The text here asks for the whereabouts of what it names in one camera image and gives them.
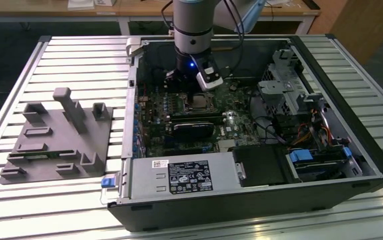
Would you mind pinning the CPU socket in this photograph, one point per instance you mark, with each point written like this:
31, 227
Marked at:
186, 106

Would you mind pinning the grey parts rack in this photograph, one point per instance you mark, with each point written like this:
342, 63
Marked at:
60, 140

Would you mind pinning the green RAM stick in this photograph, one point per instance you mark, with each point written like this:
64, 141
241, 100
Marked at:
40, 155

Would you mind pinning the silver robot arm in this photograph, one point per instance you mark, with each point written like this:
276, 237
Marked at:
190, 25

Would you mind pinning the white box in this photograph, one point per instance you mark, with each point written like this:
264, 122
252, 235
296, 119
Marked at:
81, 4

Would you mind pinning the black PC case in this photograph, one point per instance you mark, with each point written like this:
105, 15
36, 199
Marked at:
244, 212

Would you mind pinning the blue disk carrier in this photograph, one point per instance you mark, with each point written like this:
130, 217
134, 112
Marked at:
300, 156

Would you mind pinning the blue case latch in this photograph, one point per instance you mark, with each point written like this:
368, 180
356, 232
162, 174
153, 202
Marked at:
109, 182

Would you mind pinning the black installed RAM sticks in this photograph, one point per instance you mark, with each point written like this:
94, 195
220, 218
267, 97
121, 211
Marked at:
194, 117

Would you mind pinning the silver CPU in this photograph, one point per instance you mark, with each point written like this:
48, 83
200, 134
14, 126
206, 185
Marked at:
201, 101

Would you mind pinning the wooden cabinet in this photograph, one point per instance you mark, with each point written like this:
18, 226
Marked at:
368, 25

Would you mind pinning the black graphics card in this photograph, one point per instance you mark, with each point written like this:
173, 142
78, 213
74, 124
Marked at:
194, 130

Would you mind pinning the small silver heat sink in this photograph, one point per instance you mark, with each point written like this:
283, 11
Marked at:
226, 145

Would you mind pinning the wooden desk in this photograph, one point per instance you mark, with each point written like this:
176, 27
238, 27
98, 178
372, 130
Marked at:
44, 12

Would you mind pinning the green motherboard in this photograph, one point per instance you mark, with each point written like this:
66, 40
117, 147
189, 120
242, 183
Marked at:
241, 125

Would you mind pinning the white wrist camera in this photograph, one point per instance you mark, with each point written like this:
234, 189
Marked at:
209, 77

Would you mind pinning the black plastic shroud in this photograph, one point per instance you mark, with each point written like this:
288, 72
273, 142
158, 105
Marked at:
261, 165

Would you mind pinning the grey metal drive cage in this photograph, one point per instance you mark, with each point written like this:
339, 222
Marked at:
275, 87

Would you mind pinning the grey power supply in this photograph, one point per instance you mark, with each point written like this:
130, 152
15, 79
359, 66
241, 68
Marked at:
143, 175

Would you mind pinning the blue plastic clip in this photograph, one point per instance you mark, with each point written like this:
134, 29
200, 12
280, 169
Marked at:
346, 153

